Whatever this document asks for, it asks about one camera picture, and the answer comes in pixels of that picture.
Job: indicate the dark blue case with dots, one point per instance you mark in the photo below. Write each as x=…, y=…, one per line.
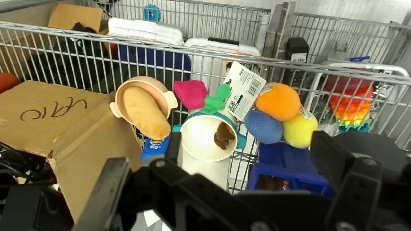
x=142, y=58

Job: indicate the pink plush toy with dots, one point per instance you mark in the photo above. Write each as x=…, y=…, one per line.
x=191, y=94

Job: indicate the white plastic case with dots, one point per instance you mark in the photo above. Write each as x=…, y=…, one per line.
x=146, y=32
x=210, y=64

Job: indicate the black fabric bundle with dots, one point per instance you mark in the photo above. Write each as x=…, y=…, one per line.
x=65, y=64

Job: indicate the grey metal bracket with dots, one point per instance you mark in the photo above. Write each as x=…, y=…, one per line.
x=278, y=30

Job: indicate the yellow plush ball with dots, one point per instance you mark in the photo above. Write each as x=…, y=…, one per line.
x=300, y=130

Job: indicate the blue round object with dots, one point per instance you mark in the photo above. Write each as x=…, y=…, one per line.
x=152, y=13

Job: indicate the small cardboard piece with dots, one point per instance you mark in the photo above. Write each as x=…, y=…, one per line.
x=72, y=15

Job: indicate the brown plush piece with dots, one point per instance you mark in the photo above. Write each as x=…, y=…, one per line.
x=224, y=136

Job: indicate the orange plush ball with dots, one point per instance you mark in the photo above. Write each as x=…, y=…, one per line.
x=278, y=103

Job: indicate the blue plush ball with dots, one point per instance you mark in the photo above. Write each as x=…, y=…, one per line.
x=264, y=127

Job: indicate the green plush toy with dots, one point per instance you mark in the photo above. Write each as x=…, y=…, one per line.
x=216, y=103

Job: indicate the small black labelled box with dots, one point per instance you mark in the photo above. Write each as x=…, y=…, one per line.
x=297, y=49

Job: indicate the white barcode tag card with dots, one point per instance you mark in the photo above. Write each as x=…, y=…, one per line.
x=244, y=90

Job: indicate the white bowl teal rim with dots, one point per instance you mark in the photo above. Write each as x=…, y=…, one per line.
x=200, y=136

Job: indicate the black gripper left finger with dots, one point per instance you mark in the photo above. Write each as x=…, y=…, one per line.
x=111, y=196

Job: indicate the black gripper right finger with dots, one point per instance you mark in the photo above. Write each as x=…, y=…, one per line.
x=360, y=193

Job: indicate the large brown cardboard box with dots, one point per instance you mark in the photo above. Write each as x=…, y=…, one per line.
x=65, y=128

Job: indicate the blue plastic bin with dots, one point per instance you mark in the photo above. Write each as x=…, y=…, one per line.
x=296, y=164

